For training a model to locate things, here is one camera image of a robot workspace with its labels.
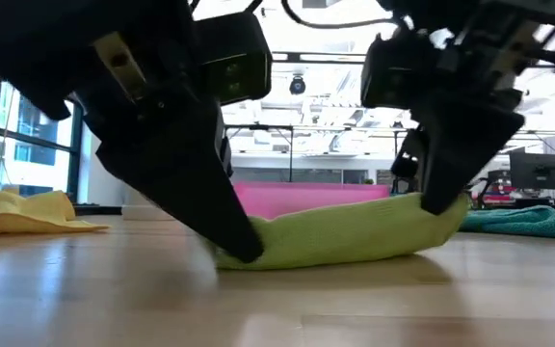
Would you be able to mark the yellow microfiber towel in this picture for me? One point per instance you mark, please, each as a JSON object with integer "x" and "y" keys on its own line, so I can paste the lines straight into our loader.
{"x": 17, "y": 212}

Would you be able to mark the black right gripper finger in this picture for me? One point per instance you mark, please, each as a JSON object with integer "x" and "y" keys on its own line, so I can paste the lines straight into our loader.
{"x": 460, "y": 149}
{"x": 410, "y": 159}

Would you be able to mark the lime microfiber towel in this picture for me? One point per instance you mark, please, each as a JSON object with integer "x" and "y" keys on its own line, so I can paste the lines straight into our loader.
{"x": 345, "y": 236}

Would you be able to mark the black computer monitor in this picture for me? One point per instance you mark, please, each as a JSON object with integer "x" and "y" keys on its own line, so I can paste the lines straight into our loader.
{"x": 537, "y": 168}

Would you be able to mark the pink cloth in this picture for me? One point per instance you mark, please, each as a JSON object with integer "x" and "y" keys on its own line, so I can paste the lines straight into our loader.
{"x": 306, "y": 197}

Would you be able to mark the black round ceiling speaker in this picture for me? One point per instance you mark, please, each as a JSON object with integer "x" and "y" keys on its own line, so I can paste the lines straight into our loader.
{"x": 297, "y": 85}

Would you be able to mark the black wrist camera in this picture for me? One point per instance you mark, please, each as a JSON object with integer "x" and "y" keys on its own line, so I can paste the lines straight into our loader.
{"x": 234, "y": 58}
{"x": 393, "y": 77}

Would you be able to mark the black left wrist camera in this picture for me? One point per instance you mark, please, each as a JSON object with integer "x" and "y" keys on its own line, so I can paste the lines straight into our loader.
{"x": 234, "y": 58}

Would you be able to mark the large black-framed window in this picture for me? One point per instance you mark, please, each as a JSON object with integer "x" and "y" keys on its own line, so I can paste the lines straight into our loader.
{"x": 32, "y": 140}

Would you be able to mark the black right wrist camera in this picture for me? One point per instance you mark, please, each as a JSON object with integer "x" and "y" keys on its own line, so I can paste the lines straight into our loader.
{"x": 393, "y": 77}

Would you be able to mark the teal microfiber towel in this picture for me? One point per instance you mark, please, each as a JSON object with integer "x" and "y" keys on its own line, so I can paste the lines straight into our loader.
{"x": 518, "y": 222}

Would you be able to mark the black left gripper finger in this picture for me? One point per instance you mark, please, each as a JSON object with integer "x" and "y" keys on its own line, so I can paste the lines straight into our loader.
{"x": 227, "y": 154}
{"x": 186, "y": 183}

